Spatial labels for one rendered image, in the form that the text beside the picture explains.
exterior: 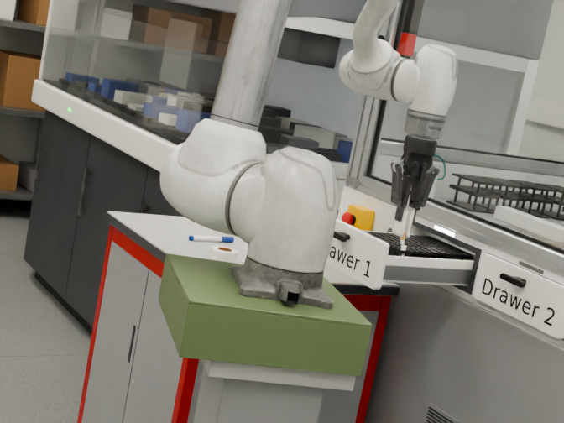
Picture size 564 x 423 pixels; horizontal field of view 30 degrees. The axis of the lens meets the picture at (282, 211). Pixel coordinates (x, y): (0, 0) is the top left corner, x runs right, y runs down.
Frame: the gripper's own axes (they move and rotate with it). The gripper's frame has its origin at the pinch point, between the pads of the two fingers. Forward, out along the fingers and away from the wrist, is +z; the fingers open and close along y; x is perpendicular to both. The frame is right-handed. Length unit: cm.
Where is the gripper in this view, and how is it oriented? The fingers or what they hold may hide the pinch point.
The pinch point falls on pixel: (404, 221)
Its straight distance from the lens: 249.6
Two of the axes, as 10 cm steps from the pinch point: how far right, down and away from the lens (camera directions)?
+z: -1.8, 9.7, 1.8
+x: -4.9, -2.5, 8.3
